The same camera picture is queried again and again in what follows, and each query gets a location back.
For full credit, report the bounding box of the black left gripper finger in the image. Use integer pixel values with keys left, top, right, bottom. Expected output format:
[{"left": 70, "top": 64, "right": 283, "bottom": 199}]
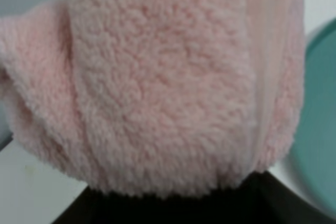
[{"left": 54, "top": 173, "right": 335, "bottom": 223}]

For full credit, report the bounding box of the pink towel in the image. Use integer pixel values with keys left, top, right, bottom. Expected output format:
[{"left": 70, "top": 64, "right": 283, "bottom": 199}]
[{"left": 1, "top": 0, "right": 305, "bottom": 197}]

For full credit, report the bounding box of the teal round plastic tray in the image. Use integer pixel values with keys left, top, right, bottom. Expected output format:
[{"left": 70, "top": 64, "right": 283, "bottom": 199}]
[{"left": 290, "top": 20, "right": 335, "bottom": 217}]

